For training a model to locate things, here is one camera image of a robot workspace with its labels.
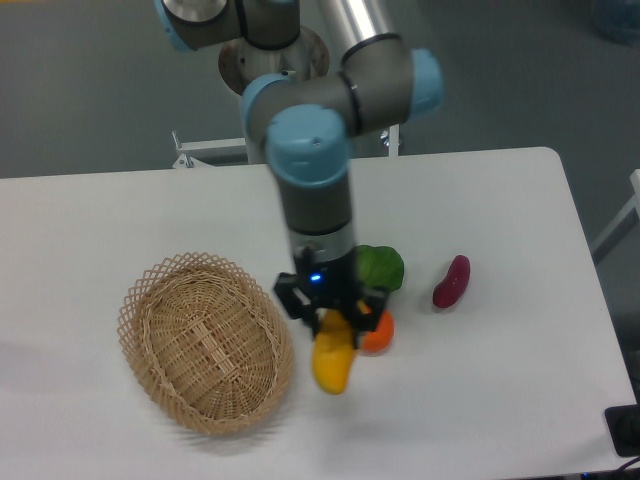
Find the black device at edge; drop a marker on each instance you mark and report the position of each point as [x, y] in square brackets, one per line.
[623, 425]

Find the green bok choy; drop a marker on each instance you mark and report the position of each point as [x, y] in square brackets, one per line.
[380, 266]

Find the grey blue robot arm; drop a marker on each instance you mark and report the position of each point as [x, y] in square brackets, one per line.
[302, 126]

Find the purple sweet potato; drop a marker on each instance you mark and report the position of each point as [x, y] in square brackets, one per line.
[453, 286]

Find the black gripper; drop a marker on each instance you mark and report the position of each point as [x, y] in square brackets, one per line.
[331, 284]

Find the woven wicker basket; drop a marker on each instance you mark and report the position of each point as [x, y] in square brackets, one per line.
[206, 343]

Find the white pedestal base frame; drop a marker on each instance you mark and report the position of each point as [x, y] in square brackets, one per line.
[234, 151]

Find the yellow mango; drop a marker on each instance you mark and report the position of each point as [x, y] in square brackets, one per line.
[333, 353]

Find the orange mandarin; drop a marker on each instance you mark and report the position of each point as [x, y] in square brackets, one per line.
[380, 339]

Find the white furniture leg right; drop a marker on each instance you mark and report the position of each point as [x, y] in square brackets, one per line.
[622, 223]

